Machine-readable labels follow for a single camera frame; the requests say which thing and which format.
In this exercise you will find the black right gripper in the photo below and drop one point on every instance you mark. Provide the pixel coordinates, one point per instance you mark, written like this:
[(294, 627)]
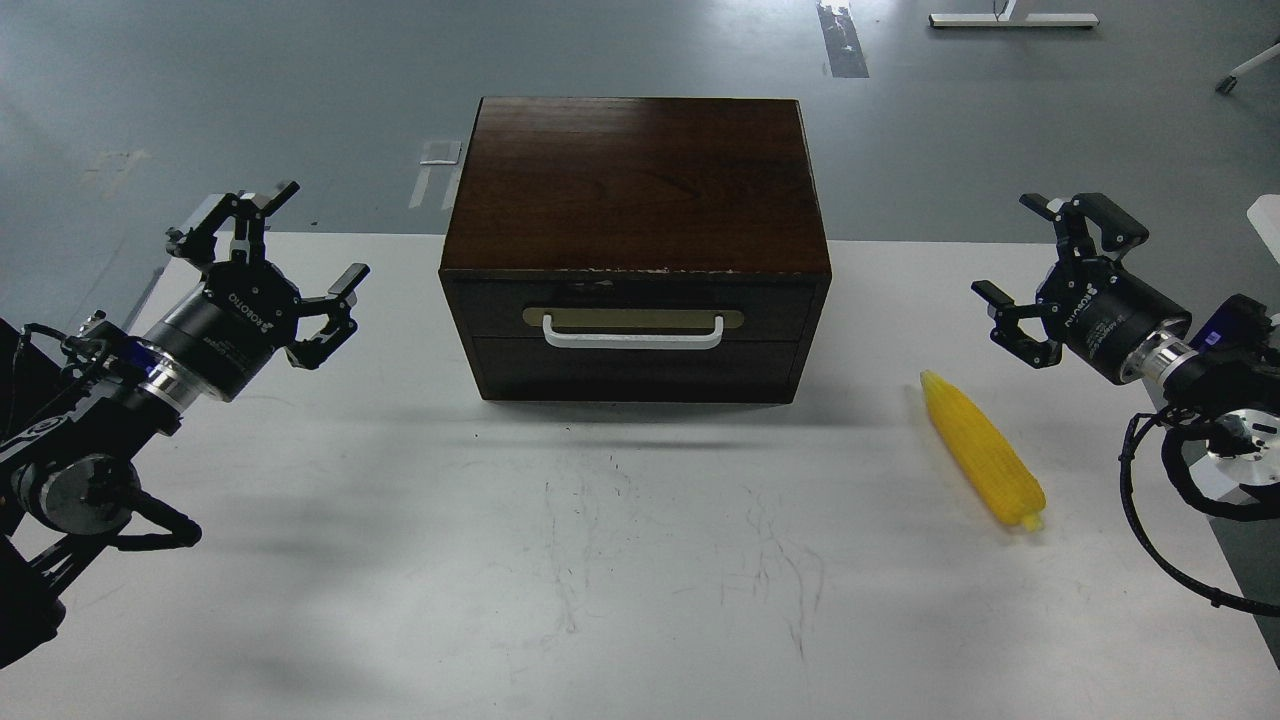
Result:
[(1088, 301)]

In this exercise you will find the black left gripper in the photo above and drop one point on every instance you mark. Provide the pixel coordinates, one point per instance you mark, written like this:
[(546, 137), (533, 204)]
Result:
[(226, 330)]

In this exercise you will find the yellow corn cob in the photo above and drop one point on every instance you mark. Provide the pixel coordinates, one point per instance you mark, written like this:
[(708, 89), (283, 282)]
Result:
[(988, 461)]

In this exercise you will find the wooden drawer with white handle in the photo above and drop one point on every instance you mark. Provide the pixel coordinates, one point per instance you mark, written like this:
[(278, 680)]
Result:
[(750, 311)]

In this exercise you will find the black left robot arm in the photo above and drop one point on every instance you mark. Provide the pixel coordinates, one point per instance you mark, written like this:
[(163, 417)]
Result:
[(77, 407)]

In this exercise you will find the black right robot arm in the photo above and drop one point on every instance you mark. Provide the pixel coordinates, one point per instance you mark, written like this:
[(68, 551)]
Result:
[(1220, 385)]

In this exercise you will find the dark wooden drawer cabinet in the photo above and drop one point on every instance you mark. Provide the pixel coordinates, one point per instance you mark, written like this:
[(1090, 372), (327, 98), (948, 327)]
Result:
[(650, 189)]

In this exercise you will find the white table leg base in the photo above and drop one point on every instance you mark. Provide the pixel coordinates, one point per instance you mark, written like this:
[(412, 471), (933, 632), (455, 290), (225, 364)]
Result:
[(1013, 15)]

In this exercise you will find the white chair leg with caster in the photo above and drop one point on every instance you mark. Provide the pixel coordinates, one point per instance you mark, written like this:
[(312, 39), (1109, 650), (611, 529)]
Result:
[(1231, 79)]

